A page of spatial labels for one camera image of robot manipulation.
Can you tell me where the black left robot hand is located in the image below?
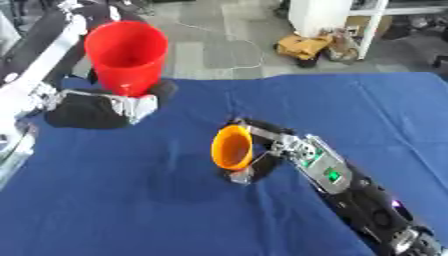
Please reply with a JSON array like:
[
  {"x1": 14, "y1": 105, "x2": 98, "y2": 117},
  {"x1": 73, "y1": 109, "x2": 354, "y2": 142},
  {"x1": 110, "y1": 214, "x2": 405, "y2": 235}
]
[{"x1": 43, "y1": 68, "x2": 179, "y2": 130}]

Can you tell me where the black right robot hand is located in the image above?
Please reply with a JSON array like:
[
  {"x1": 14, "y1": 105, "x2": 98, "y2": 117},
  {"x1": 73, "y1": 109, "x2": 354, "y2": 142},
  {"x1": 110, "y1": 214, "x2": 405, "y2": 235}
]
[{"x1": 218, "y1": 117, "x2": 298, "y2": 185}]

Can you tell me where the orange plastic cup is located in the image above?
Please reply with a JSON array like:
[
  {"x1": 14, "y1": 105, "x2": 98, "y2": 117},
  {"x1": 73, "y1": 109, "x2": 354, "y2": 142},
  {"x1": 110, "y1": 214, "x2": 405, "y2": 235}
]
[{"x1": 210, "y1": 124, "x2": 256, "y2": 171}]

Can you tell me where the red plastic cup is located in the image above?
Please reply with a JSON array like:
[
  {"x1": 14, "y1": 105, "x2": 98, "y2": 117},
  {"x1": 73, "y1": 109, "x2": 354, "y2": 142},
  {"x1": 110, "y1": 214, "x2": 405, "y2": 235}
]
[{"x1": 82, "y1": 20, "x2": 170, "y2": 98}]

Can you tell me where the white cabinet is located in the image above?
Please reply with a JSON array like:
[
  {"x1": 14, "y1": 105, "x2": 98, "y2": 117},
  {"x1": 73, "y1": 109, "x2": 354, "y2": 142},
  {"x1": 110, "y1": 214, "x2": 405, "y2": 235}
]
[{"x1": 287, "y1": 0, "x2": 448, "y2": 61}]

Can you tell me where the white cable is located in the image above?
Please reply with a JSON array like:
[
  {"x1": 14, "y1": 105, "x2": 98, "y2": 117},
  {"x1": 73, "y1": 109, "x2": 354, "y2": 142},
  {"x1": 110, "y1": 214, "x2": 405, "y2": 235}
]
[{"x1": 171, "y1": 20, "x2": 266, "y2": 72}]

